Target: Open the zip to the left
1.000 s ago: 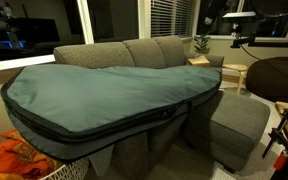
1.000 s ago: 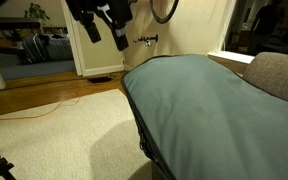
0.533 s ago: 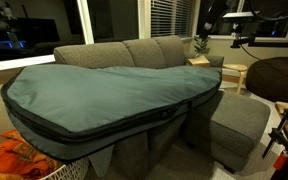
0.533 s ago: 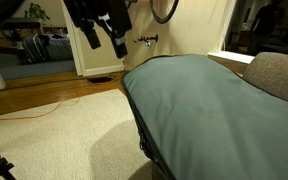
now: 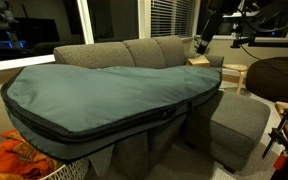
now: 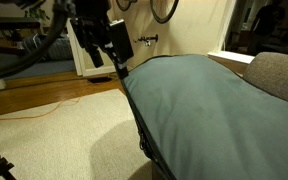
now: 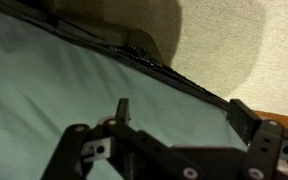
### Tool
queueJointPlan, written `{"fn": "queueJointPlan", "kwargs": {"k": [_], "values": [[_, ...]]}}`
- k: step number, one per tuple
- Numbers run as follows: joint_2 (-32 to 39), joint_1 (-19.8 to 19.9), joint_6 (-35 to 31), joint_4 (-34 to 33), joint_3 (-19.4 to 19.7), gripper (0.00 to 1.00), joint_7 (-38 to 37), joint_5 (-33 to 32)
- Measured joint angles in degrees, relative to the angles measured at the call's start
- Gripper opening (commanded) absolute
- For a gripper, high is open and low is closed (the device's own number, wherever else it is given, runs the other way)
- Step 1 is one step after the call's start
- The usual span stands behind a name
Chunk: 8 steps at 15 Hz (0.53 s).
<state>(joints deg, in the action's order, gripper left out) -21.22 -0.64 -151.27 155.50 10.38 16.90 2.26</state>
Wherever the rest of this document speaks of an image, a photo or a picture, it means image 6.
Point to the grey ribbed cushion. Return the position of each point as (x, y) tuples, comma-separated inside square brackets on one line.
[(57, 50)]

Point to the cream carpet rug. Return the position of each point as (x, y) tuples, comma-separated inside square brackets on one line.
[(50, 143)]

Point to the grey fabric sofa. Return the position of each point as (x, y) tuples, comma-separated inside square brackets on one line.
[(277, 76)]

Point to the white window frame post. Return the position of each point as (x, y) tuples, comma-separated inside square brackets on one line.
[(229, 26)]

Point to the small-looking bicycle wheel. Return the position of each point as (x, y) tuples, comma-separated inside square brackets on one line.
[(124, 9)]

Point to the person in dark clothes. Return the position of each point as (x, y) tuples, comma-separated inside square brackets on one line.
[(265, 23)]

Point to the green potted plant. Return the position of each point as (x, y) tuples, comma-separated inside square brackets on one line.
[(37, 14)]

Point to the blue floor mat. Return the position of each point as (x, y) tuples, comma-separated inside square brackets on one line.
[(40, 68)]

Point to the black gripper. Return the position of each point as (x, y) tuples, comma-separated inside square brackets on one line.
[(120, 40)]

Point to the large bicycle wheel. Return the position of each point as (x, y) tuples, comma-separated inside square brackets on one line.
[(163, 22)]

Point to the black horizontal stand bar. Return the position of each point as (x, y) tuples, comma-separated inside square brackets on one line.
[(4, 50)]

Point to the black wall bike hook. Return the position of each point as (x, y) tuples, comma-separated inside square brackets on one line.
[(149, 39)]

